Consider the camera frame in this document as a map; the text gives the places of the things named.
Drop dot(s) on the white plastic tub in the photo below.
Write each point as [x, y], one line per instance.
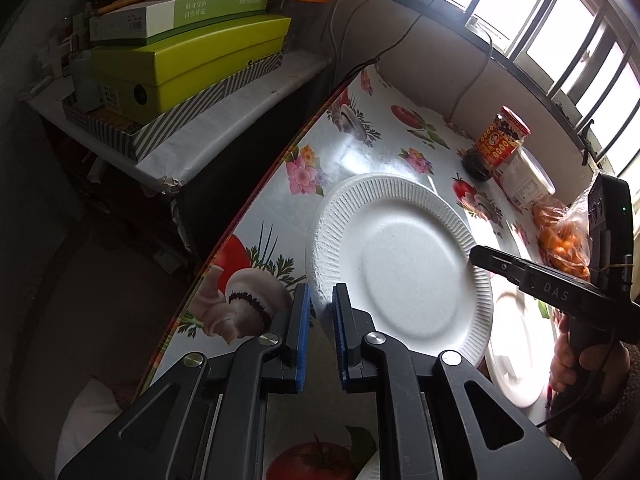
[524, 181]

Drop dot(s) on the plastic bag of oranges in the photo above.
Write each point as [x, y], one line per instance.
[563, 237]

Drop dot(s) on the red label sauce jar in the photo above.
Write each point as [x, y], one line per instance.
[504, 135]

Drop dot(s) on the black white striped box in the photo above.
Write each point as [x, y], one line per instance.
[137, 141]

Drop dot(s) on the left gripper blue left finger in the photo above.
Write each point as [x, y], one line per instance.
[288, 368]

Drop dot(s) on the window with metal bars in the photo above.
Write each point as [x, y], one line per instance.
[581, 55]

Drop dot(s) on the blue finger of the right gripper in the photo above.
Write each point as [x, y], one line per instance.
[520, 272]

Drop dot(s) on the lime green box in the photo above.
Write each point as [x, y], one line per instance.
[140, 83]

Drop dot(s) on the white foam plate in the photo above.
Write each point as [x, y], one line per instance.
[403, 253]
[521, 344]

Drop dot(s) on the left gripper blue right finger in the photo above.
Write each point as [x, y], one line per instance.
[350, 326]

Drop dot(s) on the floral fruit print tablecloth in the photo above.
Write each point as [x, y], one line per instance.
[370, 128]

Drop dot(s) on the right hand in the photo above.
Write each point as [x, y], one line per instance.
[563, 368]

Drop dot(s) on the white green flat box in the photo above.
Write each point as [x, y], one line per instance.
[154, 20]

